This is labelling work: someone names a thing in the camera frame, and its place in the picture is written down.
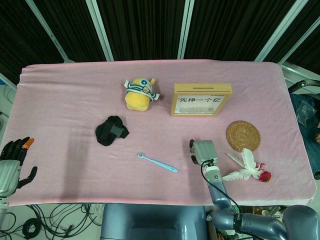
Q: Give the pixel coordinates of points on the clear plastic bag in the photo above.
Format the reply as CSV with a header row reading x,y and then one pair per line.
x,y
305,110

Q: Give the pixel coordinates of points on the wooden framed sign box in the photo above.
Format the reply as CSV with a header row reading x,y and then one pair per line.
x,y
200,87

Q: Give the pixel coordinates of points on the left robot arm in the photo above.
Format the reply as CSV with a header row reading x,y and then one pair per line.
x,y
3,207

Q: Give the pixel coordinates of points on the blue-grey robot torso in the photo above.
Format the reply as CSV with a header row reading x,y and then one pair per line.
x,y
150,220

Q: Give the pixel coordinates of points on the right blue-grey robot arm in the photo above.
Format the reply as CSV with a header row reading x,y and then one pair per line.
x,y
250,222

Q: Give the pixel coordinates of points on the white aluminium partition post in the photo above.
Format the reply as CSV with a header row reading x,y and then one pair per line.
x,y
300,42
185,30
277,30
101,32
53,37

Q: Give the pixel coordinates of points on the cluttered box of supplies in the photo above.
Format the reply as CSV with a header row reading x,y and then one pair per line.
x,y
270,211

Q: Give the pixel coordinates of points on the pink table cloth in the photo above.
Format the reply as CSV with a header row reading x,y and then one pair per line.
x,y
75,100

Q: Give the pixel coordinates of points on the round woven rattan coaster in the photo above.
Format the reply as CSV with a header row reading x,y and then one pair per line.
x,y
243,136

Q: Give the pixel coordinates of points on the light blue toothbrush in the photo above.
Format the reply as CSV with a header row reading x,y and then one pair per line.
x,y
160,163

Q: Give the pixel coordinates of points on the black curved tube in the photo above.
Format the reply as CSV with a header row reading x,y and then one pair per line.
x,y
300,83

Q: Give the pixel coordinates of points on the white feather shuttlecock red base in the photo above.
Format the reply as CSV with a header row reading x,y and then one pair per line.
x,y
246,166

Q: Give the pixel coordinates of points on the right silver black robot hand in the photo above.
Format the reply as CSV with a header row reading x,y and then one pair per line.
x,y
206,150

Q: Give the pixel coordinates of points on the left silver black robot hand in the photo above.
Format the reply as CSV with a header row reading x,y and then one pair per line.
x,y
8,172

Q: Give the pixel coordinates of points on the yellow plush toy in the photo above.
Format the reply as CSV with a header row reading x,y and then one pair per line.
x,y
137,98

